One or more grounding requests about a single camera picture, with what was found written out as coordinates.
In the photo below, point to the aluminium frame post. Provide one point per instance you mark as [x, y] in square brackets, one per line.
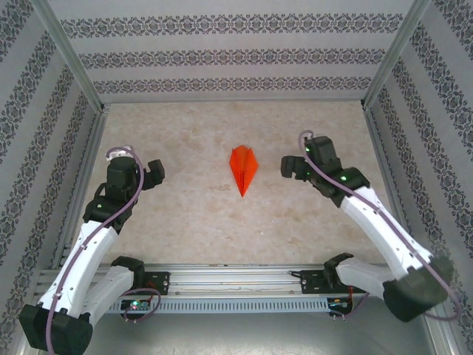
[70, 59]
[395, 55]

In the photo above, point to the aluminium mounting rail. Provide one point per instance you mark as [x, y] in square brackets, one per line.
[236, 279]

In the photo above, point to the aluminium back frame bar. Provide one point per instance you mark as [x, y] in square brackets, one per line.
[233, 101]

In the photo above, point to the orange paper sheet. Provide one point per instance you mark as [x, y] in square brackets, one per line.
[244, 168]

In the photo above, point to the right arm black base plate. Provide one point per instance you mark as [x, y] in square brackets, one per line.
[314, 283]

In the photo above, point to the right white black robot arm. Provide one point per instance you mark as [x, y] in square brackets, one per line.
[388, 240]

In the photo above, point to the grey metal sheet tray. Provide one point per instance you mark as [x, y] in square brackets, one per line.
[236, 336]

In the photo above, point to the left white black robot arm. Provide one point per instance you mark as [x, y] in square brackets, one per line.
[85, 266]

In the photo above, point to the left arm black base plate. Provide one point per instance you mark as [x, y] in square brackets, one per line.
[159, 283]

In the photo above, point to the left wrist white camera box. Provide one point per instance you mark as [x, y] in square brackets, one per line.
[119, 152]

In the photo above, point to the aluminium side rail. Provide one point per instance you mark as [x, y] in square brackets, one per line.
[391, 185]
[83, 177]

